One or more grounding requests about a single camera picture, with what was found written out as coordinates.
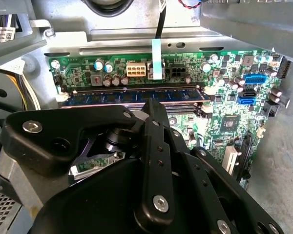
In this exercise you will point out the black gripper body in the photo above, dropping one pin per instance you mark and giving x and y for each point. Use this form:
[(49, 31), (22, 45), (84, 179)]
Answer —
[(92, 207)]

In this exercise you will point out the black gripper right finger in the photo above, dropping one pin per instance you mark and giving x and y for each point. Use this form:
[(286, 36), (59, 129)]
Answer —
[(197, 175)]

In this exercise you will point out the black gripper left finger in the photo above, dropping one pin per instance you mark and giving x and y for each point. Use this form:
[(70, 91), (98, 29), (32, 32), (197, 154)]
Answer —
[(51, 126)]

